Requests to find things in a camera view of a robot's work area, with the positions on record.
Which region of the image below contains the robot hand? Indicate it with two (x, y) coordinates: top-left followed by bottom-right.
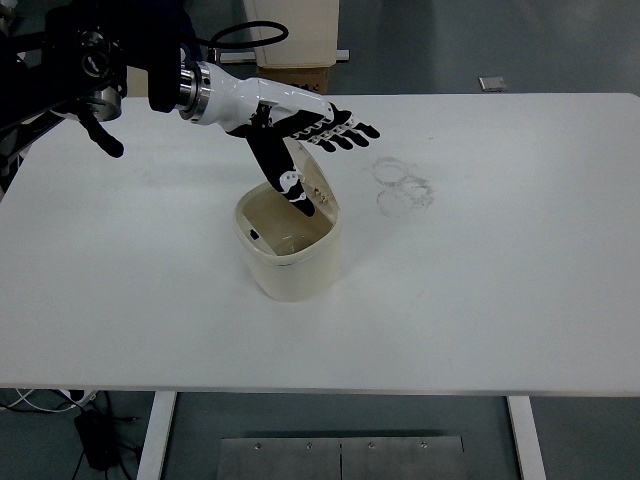
(198, 62), (382, 218)

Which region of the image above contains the cream trash bin lid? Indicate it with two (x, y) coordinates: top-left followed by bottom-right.
(282, 137), (342, 218)

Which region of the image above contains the cream trash bin body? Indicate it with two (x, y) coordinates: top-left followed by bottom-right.
(233, 180), (344, 303)

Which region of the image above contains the printed cardboard box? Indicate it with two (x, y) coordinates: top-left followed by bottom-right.
(256, 65), (332, 96)

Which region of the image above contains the cream cabinet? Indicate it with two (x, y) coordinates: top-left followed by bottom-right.
(243, 0), (342, 69)

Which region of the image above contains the grey metal base bar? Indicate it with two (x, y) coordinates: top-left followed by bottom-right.
(218, 47), (352, 65)

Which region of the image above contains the white table leg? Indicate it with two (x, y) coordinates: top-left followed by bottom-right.
(505, 396), (548, 480)
(136, 391), (178, 480)

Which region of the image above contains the black power adapter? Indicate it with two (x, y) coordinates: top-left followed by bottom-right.
(73, 406), (122, 472)

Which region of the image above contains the grey metal plate with screws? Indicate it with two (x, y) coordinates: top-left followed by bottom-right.
(219, 436), (466, 480)

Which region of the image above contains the white floor cable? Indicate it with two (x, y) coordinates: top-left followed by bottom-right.
(0, 387), (79, 416)

